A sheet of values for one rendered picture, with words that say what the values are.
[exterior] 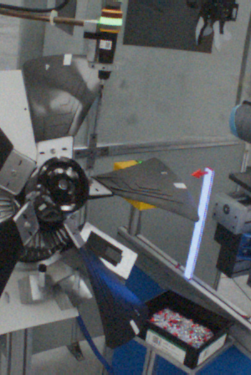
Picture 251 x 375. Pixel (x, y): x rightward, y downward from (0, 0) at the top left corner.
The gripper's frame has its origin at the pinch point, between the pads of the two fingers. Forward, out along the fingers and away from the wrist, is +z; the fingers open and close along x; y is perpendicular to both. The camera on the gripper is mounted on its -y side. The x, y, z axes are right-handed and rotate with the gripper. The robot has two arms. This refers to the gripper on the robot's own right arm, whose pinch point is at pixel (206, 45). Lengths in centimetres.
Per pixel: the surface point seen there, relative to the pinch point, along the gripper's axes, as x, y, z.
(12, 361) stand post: -17, -65, 83
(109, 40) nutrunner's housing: -27, -51, -3
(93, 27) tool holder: -23, -54, -6
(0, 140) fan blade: -21, -71, 19
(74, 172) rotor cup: -28, -57, 25
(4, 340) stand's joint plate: -20, -69, 72
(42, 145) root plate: -16, -58, 23
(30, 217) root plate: -29, -66, 33
